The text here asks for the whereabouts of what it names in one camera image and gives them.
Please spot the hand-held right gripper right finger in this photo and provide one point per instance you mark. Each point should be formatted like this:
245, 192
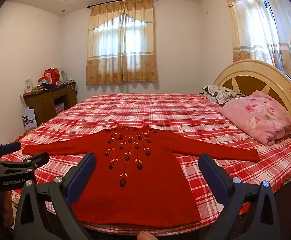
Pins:
214, 177

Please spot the dark curtain rod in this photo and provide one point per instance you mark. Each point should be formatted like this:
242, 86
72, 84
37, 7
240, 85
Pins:
95, 5

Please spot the cream wooden headboard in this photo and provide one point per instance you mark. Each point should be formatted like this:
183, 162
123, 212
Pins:
255, 80

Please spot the green cloth pile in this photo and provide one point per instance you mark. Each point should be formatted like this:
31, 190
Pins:
41, 88

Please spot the red knitted sweater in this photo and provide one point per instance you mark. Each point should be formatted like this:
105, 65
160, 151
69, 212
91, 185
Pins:
135, 192

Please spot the pink floral pillow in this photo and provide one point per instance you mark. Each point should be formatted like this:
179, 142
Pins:
255, 115

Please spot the red plaid bed sheet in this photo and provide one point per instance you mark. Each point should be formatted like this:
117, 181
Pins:
148, 110

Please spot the grey patterned pillow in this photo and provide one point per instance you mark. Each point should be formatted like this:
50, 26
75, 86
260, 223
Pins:
220, 93

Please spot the long beige floral curtain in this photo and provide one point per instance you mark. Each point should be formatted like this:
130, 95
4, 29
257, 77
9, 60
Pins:
250, 30

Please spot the light blue bag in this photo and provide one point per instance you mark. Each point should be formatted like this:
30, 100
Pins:
64, 76

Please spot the red gift bag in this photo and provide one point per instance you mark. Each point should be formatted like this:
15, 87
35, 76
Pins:
51, 76

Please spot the beige window curtain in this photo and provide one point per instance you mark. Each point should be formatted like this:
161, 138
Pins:
120, 67

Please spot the person's right hand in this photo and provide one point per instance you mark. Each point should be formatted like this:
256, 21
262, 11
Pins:
146, 236

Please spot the lilac box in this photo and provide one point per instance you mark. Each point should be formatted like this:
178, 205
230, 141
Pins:
60, 108

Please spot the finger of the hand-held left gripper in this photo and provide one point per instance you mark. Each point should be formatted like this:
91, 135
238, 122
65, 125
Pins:
10, 145
33, 161

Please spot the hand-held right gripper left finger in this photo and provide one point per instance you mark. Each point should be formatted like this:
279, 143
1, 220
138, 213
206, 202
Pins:
81, 177

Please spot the brown wooden desk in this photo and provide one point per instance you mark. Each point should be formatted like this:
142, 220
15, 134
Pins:
40, 105

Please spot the white card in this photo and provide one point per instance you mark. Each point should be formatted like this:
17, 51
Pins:
28, 85

